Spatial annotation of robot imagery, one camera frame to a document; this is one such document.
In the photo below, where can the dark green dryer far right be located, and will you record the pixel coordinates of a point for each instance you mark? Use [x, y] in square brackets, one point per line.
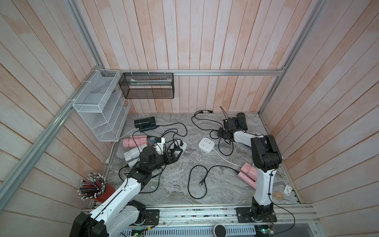
[241, 121]

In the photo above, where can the white square power strip right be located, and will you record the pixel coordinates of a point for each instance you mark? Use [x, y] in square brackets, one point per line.
[206, 145]

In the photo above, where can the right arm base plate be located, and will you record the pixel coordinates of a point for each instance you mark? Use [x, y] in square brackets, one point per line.
[256, 213]

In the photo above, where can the white square power strip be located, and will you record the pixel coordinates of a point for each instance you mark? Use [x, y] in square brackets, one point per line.
[180, 144]
[206, 145]

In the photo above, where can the red pencil cup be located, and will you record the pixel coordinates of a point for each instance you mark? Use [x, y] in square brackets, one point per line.
[95, 187]

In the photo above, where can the dark green folded hair dryer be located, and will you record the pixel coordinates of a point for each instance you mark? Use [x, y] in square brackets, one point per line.
[145, 124]

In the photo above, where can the pink folded hair dryer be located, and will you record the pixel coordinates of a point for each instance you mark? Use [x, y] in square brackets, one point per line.
[134, 141]

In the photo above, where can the round black white knob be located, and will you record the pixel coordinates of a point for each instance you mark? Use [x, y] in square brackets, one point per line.
[219, 230]

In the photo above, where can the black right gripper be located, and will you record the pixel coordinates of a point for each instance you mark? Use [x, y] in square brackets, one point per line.
[219, 132]

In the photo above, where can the small white paper tag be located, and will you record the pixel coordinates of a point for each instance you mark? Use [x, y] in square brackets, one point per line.
[288, 189]

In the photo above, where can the white hair dryer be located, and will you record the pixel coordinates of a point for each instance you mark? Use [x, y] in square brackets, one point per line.
[132, 156]

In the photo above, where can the pink hair dryer under arm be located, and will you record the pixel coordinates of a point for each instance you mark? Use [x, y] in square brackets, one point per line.
[249, 175]

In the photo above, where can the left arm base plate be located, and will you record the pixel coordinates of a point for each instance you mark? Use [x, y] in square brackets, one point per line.
[149, 217]

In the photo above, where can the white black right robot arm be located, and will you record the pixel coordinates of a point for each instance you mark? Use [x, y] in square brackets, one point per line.
[265, 154]

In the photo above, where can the black mesh wall basket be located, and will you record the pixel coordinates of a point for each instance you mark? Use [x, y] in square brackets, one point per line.
[147, 85]

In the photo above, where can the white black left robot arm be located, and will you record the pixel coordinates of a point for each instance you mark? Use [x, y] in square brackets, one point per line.
[121, 210]

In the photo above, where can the white wire mesh shelf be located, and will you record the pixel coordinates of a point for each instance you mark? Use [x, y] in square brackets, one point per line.
[102, 105]

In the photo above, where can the white square power strip left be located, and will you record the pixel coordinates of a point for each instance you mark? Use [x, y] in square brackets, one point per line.
[180, 144]

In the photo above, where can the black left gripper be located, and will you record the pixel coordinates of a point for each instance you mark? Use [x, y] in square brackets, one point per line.
[169, 160]

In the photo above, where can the tape roll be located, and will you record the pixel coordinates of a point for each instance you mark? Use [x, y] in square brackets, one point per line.
[278, 195]

